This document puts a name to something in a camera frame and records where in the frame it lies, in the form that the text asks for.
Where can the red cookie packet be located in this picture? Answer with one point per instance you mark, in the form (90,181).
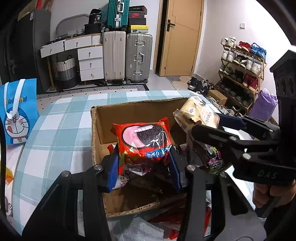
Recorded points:
(143,139)

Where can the white drawer cabinet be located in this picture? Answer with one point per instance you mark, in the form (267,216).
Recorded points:
(90,64)

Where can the teal suitcase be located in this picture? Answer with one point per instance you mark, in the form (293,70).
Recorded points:
(113,14)

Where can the blue cartoon tote bag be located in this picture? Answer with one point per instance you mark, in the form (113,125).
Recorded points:
(25,111)

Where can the wooden shoe rack with shoes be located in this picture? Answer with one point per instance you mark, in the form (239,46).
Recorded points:
(251,81)

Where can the black white patterned rug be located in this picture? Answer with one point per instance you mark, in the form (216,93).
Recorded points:
(92,89)

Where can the black refrigerator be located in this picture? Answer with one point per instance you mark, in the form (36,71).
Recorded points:
(25,46)

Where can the brown cardboard box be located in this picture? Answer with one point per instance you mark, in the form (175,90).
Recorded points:
(101,120)

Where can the red and black shoe box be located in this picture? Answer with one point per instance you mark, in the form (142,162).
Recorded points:
(137,15)

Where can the grey curved frame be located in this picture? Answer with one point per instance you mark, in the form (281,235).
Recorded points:
(74,16)

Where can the flat black shoe box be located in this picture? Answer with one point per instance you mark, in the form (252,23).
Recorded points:
(137,9)

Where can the yellow and white shoe box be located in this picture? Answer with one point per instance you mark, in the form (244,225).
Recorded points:
(138,29)

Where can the yellow drink carton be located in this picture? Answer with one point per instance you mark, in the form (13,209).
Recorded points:
(9,176)

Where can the cream bread packet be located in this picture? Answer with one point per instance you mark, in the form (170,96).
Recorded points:
(196,111)

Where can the purple bag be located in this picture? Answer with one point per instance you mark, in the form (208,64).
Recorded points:
(263,106)

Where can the brown cardboard carton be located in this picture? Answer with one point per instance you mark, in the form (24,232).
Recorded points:
(34,8)

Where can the beige suitcase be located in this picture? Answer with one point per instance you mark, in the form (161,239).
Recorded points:
(114,58)

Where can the pile of dark shoes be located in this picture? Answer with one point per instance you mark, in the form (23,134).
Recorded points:
(196,83)

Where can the woven laundry basket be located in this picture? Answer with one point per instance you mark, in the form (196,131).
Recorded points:
(66,74)

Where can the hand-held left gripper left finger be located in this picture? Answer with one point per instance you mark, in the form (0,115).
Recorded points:
(113,171)

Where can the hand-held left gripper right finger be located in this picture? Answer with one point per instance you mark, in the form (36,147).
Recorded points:
(177,171)

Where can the red foil snack packet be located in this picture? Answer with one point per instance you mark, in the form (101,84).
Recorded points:
(171,222)

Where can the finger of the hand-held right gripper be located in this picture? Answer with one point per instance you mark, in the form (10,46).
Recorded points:
(231,121)
(215,135)

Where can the person's right hand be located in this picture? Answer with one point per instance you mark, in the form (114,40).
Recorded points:
(261,194)

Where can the plain black shoe box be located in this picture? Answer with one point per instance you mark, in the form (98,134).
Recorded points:
(137,21)

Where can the silver suitcase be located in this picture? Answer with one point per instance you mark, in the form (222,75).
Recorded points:
(138,58)

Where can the black labelled bag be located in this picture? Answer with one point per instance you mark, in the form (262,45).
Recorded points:
(95,16)

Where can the wooden door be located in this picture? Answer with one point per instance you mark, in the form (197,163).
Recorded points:
(182,41)

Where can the small cardboard box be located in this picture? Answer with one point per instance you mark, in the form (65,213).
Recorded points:
(217,97)

